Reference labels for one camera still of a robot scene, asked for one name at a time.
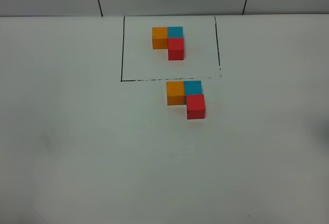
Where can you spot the red template cube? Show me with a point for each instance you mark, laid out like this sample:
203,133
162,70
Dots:
176,49

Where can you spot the orange template cube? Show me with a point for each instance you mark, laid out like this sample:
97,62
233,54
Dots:
160,37

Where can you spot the blue template cube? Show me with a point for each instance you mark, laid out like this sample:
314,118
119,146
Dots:
175,32

